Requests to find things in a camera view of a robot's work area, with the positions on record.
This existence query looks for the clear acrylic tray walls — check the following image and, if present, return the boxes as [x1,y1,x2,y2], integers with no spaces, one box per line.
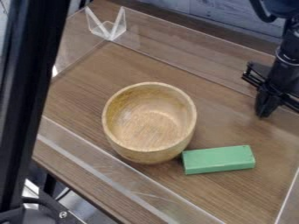
[33,0,299,224]

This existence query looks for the black cable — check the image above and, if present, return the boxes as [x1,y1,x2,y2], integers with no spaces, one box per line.
[0,196,63,224]

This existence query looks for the black table leg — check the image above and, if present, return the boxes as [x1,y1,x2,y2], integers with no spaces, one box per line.
[43,174,57,196]

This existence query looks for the black foreground post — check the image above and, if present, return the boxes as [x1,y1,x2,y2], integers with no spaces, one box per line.
[0,0,71,213]

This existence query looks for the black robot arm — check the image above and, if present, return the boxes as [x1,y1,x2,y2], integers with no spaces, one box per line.
[242,0,299,118]

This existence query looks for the brown wooden bowl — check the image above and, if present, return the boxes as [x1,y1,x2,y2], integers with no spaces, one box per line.
[101,82,197,165]

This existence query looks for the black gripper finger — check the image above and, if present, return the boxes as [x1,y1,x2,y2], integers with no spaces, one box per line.
[255,87,282,118]

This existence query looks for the green rectangular block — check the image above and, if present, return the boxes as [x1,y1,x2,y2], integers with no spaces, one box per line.
[181,145,256,175]

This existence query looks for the grey metal bracket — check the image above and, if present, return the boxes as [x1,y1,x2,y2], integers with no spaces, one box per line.
[23,186,88,224]

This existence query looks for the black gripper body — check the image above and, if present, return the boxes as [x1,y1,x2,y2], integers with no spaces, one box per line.
[242,55,299,113]

